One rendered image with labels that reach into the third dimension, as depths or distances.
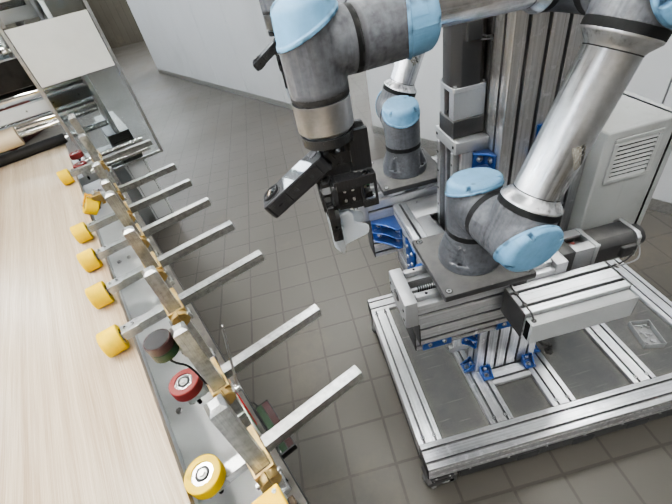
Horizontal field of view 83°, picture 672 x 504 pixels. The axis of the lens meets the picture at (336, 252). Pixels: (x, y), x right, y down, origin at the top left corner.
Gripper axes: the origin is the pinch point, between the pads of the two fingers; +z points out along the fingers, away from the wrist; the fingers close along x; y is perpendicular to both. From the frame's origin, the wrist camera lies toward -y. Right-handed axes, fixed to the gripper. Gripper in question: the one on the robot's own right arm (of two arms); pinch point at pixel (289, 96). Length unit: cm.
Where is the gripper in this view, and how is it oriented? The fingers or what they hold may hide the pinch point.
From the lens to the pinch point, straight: 139.0
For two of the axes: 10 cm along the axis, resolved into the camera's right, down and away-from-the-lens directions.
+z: 1.8, 7.5, 6.4
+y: 9.7, -2.6, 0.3
